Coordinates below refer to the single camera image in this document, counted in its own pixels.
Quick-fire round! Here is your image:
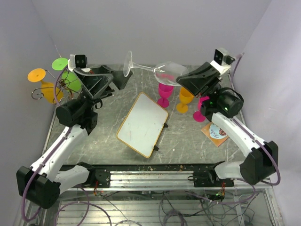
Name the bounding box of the green wine glass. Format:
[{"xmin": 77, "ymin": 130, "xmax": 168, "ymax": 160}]
[{"xmin": 51, "ymin": 58, "xmax": 81, "ymax": 92}]

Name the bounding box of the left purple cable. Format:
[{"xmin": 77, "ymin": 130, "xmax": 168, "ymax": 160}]
[{"xmin": 20, "ymin": 68, "xmax": 71, "ymax": 223}]

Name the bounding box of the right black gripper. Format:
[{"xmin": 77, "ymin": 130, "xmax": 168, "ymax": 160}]
[{"xmin": 176, "ymin": 62, "xmax": 226, "ymax": 102}]

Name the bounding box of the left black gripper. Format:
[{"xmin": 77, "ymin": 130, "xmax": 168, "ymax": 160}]
[{"xmin": 73, "ymin": 65, "xmax": 133, "ymax": 113}]

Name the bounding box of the pink wine glass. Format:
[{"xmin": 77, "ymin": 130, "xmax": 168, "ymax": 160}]
[
  {"xmin": 193, "ymin": 96, "xmax": 209, "ymax": 122},
  {"xmin": 157, "ymin": 83, "xmax": 174, "ymax": 108}
]

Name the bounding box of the clear wine glass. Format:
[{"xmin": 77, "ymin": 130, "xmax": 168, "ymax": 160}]
[{"xmin": 123, "ymin": 51, "xmax": 189, "ymax": 87}]

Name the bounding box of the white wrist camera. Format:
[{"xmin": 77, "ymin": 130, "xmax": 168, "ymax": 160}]
[
  {"xmin": 210, "ymin": 48, "xmax": 236, "ymax": 75},
  {"xmin": 67, "ymin": 54, "xmax": 90, "ymax": 72}
]

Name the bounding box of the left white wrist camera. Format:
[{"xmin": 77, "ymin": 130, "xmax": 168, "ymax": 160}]
[{"xmin": 67, "ymin": 54, "xmax": 90, "ymax": 72}]

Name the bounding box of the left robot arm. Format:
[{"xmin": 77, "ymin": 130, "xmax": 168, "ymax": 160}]
[{"xmin": 16, "ymin": 65, "xmax": 130, "ymax": 209}]

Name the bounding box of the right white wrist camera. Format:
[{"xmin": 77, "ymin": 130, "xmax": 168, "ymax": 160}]
[{"xmin": 210, "ymin": 48, "xmax": 236, "ymax": 75}]

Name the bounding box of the orange wine glass on rack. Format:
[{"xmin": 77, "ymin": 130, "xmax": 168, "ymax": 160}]
[{"xmin": 27, "ymin": 68, "xmax": 63, "ymax": 105}]

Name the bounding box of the orange framed whiteboard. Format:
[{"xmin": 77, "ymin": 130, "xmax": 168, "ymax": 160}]
[{"xmin": 116, "ymin": 92, "xmax": 168, "ymax": 158}]

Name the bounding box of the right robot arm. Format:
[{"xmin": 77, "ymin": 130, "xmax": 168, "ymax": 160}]
[{"xmin": 176, "ymin": 61, "xmax": 281, "ymax": 186}]

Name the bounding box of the orange wine glass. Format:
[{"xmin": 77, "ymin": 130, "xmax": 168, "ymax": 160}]
[
  {"xmin": 27, "ymin": 68, "xmax": 63, "ymax": 105},
  {"xmin": 176, "ymin": 87, "xmax": 194, "ymax": 113}
]

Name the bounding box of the black wine glass rack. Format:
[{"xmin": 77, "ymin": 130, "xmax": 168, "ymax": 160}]
[{"xmin": 44, "ymin": 55, "xmax": 80, "ymax": 105}]

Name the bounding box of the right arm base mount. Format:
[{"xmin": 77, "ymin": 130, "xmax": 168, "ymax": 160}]
[{"xmin": 187, "ymin": 161, "xmax": 234, "ymax": 187}]

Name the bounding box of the cable bundle under table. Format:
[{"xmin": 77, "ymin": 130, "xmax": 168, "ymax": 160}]
[{"xmin": 56, "ymin": 188, "xmax": 254, "ymax": 226}]

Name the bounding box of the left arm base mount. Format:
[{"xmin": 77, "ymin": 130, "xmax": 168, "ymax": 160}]
[{"xmin": 77, "ymin": 162, "xmax": 111, "ymax": 188}]

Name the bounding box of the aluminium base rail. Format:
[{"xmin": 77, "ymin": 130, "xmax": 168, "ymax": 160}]
[{"xmin": 56, "ymin": 170, "xmax": 271, "ymax": 192}]

